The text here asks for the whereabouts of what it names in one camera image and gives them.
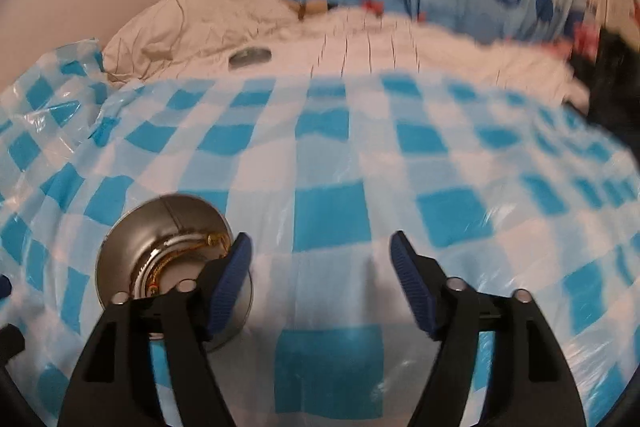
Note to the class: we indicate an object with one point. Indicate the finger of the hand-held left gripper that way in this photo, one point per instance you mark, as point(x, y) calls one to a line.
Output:
point(4, 288)

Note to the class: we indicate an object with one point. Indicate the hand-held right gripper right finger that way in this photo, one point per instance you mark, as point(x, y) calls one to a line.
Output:
point(412, 284)

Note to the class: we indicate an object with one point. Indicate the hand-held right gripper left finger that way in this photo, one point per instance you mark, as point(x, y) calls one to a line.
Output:
point(227, 284)

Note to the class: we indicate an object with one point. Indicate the round silver metal tin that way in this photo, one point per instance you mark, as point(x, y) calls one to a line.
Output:
point(150, 227)

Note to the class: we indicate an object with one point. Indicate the blue white checkered plastic sheet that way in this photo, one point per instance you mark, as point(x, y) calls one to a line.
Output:
point(325, 217)

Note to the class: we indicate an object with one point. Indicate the round silver tin lid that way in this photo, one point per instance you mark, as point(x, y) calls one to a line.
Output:
point(248, 58)

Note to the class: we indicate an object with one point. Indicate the white quilt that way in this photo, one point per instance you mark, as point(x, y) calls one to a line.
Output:
point(200, 32)

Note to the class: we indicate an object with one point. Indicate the dark cloth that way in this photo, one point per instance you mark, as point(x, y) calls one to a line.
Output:
point(612, 77)

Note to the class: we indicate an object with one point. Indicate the small brown object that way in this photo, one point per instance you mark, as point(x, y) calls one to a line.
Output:
point(312, 8)

